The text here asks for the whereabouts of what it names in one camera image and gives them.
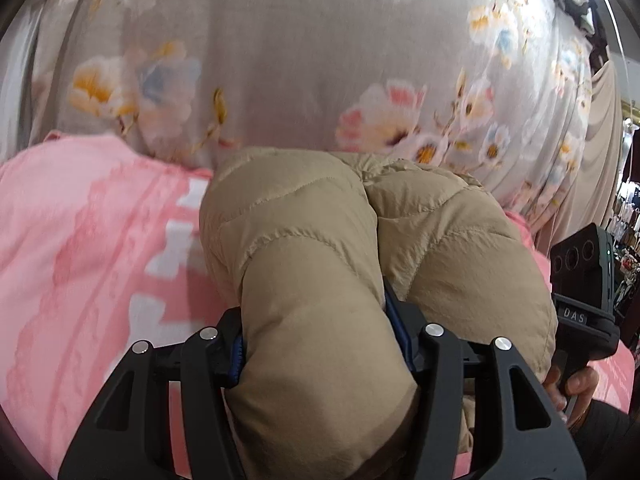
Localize cluttered shelf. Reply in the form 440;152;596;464
607;100;640;361

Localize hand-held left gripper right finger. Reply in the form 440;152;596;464
381;276;587;480

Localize tan quilted puffer jacket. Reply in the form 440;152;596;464
198;146;560;480

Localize pink and white fleece blanket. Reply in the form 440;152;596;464
0;130;640;480

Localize person's right hand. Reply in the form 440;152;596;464
542;365;598;431

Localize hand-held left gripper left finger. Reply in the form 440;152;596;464
58;307;247;480

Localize beige curtain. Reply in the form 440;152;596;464
537;60;628;271

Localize grey floral bed sheet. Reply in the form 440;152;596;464
30;0;596;248

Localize person's right forearm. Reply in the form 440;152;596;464
567;400;637;480

